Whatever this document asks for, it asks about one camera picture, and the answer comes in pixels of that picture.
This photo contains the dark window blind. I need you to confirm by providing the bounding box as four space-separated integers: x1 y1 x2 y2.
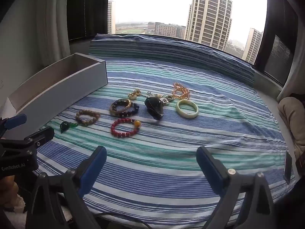
67 0 110 41
253 0 305 87

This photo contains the black stone pendant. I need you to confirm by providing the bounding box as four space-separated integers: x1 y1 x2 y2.
145 96 165 120

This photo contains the dark blue bead bracelet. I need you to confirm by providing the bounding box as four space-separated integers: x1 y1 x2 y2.
116 102 140 119

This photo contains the dark bead gold bracelet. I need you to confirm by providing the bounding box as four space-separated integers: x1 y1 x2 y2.
110 98 132 115

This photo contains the green jade pendant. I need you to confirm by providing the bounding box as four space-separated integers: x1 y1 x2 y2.
60 121 79 134

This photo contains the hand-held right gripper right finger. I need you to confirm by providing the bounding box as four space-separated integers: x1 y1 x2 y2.
196 146 278 229

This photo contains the grey cardboard box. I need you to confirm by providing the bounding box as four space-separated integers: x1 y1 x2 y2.
5 52 109 141

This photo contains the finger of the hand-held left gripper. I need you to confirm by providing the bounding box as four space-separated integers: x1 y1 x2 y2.
0 114 27 139
0 126 56 153

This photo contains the red bead bracelet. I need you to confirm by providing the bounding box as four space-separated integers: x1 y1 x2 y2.
110 118 141 139

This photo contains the white curtain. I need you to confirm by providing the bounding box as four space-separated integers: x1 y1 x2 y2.
276 52 305 103
42 0 72 68

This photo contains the pale jade bangle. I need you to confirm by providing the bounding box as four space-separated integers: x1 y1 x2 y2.
176 99 199 119

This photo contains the wooden bead bracelet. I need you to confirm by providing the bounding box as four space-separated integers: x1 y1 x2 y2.
75 109 101 127

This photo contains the blue green striped bed sheet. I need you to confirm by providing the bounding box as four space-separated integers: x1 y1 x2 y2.
36 33 296 225

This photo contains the low brown building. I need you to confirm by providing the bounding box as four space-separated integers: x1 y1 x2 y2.
148 22 186 39

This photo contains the black phone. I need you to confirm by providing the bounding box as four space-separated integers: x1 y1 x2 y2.
283 151 296 185

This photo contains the person's left hand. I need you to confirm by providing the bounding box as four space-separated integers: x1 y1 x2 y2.
0 177 19 202

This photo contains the gold bead chain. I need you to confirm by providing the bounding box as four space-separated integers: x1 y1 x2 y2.
172 82 191 101

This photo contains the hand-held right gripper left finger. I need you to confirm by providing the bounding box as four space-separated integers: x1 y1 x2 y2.
26 145 108 229

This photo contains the silver chain necklace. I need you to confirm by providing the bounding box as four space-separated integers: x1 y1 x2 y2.
160 95 175 106

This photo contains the beige cushion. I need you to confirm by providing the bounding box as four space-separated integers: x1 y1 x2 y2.
278 97 305 158

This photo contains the tall beige apartment building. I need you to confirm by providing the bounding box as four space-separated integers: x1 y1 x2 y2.
185 0 233 51

